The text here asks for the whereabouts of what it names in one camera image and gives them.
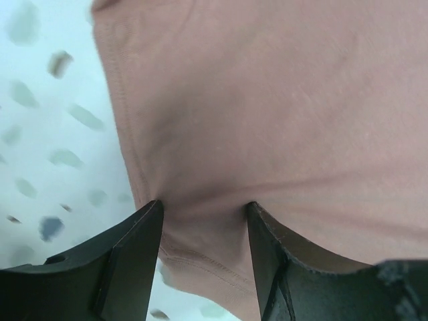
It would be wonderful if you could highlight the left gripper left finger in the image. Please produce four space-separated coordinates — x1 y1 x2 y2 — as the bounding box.
1 201 164 321

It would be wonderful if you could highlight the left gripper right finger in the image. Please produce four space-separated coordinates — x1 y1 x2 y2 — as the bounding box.
246 202 427 321

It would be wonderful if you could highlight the pink t shirt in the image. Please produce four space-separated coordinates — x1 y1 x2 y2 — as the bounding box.
92 1 427 320

